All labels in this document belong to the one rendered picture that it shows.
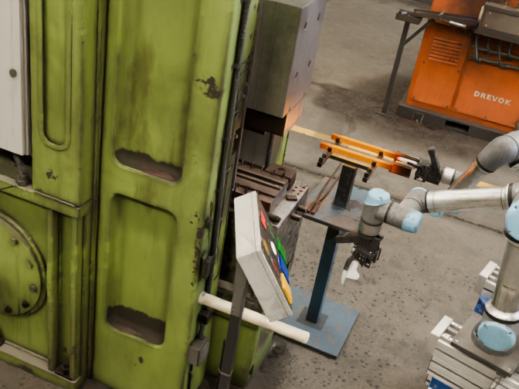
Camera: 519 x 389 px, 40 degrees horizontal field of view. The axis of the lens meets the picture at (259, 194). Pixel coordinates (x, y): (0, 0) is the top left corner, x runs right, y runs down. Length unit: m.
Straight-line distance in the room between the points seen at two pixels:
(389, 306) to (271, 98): 1.83
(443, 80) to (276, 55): 3.90
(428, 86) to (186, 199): 4.05
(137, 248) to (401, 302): 1.78
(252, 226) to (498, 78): 4.24
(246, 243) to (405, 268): 2.29
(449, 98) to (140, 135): 4.11
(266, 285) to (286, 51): 0.80
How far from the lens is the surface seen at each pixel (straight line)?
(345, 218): 3.22
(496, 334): 2.39
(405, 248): 4.51
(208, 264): 2.62
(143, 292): 2.91
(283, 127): 2.59
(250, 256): 2.10
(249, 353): 3.17
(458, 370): 2.70
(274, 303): 2.22
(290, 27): 2.41
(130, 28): 2.43
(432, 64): 6.22
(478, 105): 6.28
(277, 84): 2.48
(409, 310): 4.02
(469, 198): 2.36
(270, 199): 2.77
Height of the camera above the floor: 2.41
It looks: 31 degrees down
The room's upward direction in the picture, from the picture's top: 10 degrees clockwise
